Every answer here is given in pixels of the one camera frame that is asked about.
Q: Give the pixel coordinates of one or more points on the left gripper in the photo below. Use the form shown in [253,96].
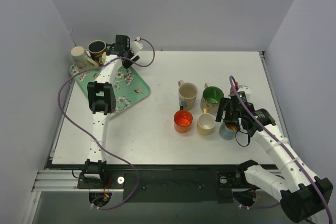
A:
[125,54]

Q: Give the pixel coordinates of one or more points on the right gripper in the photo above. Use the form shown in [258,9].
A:
[231,108]

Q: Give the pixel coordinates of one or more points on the white mug green inside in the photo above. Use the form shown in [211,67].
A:
[211,98]

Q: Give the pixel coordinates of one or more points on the yellow mug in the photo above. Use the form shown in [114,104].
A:
[205,123]

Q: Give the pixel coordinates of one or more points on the blue butterfly mug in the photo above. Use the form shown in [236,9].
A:
[227,131]

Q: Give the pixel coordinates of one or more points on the cream floral mug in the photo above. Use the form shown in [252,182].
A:
[187,95]

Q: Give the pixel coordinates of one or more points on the orange mug black handle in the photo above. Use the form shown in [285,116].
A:
[183,120]

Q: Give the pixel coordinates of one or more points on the pink patterned mug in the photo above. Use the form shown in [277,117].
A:
[233,89]

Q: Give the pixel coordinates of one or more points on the light green faceted mug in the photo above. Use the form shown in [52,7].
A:
[102,59]

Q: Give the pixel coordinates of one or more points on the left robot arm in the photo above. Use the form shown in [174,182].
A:
[101,97]

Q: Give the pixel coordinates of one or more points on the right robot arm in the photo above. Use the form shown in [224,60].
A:
[300,191]

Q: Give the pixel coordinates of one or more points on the black mug orange pattern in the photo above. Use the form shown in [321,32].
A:
[96,49]

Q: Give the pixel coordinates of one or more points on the beige tall mug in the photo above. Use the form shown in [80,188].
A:
[82,59]

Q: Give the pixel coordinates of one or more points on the green floral serving tray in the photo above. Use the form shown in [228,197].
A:
[129,87]

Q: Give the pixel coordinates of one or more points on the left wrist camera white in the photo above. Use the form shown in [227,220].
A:
[136,46]

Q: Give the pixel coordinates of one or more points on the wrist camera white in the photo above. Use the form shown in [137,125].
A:
[136,46]
[246,90]

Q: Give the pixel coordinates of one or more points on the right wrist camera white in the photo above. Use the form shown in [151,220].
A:
[246,90]

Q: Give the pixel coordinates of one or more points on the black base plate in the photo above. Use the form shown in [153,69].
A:
[245,194]

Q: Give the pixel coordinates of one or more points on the aluminium frame rail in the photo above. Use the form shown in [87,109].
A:
[52,180]

